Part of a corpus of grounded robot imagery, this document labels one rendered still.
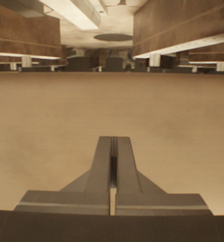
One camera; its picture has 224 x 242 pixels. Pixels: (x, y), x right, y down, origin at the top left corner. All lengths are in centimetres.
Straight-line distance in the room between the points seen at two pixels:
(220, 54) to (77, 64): 502
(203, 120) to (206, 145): 4
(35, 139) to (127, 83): 16
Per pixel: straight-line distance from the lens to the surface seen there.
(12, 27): 169
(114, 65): 621
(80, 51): 389
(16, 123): 30
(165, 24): 121
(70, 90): 26
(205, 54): 234
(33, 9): 85
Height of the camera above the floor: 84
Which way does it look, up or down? 15 degrees up
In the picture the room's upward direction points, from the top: 179 degrees counter-clockwise
